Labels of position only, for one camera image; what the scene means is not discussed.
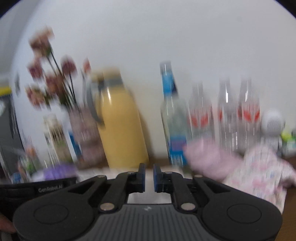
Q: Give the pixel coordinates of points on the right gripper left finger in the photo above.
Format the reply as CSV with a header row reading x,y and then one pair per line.
x,y
137,180

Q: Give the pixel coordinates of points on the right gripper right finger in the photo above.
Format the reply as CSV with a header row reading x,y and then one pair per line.
x,y
160,180

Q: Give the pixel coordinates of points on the person's left hand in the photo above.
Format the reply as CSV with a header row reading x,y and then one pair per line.
x,y
6,225

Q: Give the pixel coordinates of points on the yellow thermos jug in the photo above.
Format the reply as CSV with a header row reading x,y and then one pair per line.
x,y
113,108

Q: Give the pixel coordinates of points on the fuzzy pink vase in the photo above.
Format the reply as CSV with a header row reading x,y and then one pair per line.
x,y
86,135

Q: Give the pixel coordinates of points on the purple tissue pack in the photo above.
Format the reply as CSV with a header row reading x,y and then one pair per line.
x,y
60,171

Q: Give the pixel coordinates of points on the blue label glass bottle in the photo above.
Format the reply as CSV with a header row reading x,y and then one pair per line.
x,y
174,118

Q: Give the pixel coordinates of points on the white milk carton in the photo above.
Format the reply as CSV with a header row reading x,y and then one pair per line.
x,y
57,145

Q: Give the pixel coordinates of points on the red label water bottle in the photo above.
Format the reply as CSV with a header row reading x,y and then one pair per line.
x,y
227,116
201,114
248,115

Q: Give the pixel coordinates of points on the crumpled pink patterned garment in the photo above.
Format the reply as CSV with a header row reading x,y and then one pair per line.
x,y
260,172

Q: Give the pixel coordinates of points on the dried pink flower bouquet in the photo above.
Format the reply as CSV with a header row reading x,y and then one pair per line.
x,y
53,79

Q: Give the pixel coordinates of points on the white round speaker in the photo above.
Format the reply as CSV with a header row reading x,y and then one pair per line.
x,y
271,126

